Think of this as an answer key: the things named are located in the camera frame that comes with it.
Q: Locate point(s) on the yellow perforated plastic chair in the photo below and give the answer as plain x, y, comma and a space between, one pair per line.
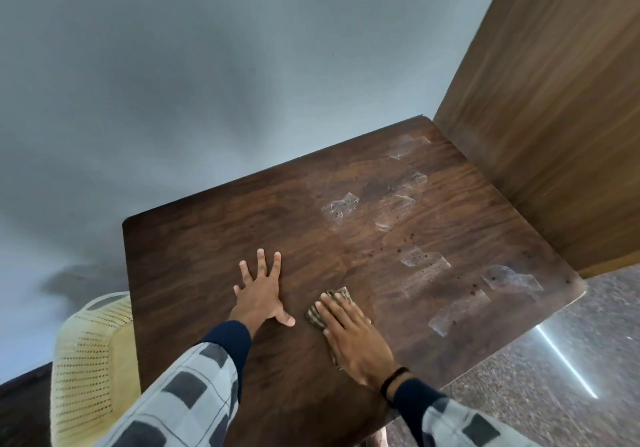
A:
92, 361

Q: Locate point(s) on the person's right thumb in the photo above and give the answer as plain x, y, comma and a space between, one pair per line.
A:
328, 332

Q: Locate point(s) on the person's right hand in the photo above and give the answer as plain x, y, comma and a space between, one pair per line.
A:
357, 349

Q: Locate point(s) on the person's left hand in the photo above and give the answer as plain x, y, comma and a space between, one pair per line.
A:
262, 299

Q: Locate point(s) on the patches of clear tape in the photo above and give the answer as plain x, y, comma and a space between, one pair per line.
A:
345, 207

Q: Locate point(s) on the person's left thumb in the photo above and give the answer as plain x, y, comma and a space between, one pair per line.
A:
286, 319

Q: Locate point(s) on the person's left middle finger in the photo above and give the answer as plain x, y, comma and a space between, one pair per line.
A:
261, 264

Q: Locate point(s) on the person's left forearm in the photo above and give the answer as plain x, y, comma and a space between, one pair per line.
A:
190, 391

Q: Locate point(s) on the person's left little finger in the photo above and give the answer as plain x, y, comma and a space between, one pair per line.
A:
238, 290

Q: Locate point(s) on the person's right forearm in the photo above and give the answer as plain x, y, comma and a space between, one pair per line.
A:
450, 421

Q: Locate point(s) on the brown wooden cabinet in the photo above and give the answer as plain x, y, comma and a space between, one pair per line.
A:
555, 121

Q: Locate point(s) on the black wristband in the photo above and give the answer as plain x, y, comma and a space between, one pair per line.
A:
391, 380

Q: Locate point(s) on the brown patterned cleaning cloth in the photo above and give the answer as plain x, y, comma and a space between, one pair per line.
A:
344, 295

